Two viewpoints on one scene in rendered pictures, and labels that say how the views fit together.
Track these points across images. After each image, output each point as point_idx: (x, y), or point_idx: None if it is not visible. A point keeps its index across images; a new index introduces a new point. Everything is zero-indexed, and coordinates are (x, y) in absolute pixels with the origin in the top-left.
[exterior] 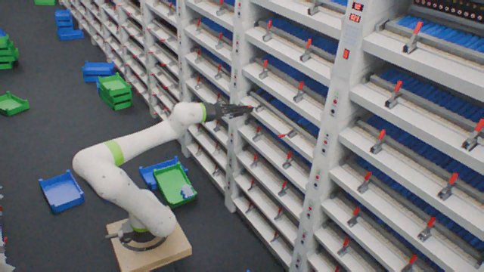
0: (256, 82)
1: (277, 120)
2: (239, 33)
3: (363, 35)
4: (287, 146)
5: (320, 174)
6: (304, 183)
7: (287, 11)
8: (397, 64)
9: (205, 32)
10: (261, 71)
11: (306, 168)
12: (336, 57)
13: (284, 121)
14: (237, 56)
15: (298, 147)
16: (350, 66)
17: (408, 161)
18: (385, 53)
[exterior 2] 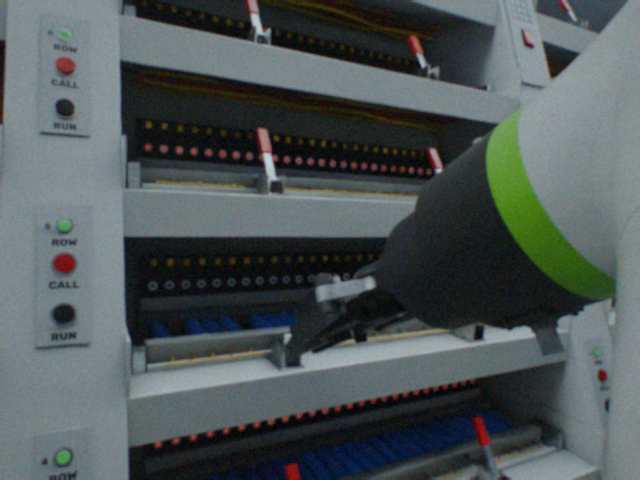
0: (252, 226)
1: (378, 345)
2: (78, 21)
3: (535, 5)
4: (400, 458)
5: (601, 356)
6: (566, 465)
7: None
8: (581, 50)
9: None
10: (225, 192)
11: (511, 435)
12: (512, 50)
13: (398, 330)
14: (64, 139)
15: (522, 343)
16: (542, 59)
17: None
18: (566, 33)
